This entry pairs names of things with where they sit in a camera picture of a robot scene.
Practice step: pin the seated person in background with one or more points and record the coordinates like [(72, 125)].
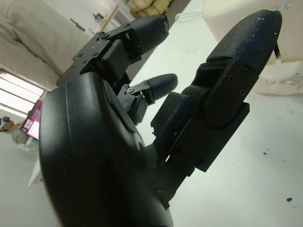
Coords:
[(11, 131)]

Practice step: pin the bright window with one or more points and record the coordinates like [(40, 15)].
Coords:
[(19, 92)]

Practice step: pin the magenta box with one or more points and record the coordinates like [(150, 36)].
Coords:
[(32, 123)]

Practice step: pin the beige padded cushion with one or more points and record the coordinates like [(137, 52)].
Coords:
[(35, 28)]

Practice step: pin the cream two-slot toaster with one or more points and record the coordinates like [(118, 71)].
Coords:
[(291, 35)]

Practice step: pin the black crumb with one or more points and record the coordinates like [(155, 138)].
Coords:
[(288, 199), (265, 152)]

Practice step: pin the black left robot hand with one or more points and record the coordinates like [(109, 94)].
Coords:
[(94, 153)]

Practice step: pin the stack of cardboard boxes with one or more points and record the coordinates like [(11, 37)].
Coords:
[(151, 4)]

